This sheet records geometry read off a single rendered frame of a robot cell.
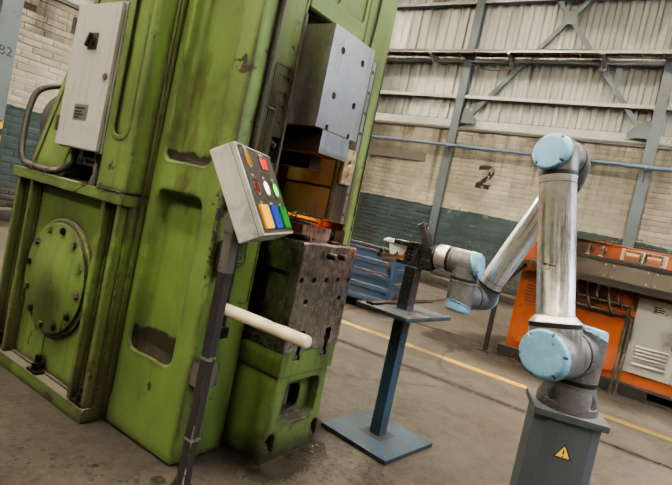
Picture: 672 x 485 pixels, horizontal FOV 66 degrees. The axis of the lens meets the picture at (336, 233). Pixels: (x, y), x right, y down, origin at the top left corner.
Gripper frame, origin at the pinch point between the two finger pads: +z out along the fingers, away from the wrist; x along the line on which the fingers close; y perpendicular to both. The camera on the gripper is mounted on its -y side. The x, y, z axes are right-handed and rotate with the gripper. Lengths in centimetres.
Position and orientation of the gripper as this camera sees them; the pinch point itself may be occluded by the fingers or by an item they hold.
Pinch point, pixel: (390, 238)
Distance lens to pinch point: 199.0
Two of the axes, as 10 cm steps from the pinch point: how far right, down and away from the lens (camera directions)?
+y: -2.0, 9.8, 0.5
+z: -8.1, -2.0, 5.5
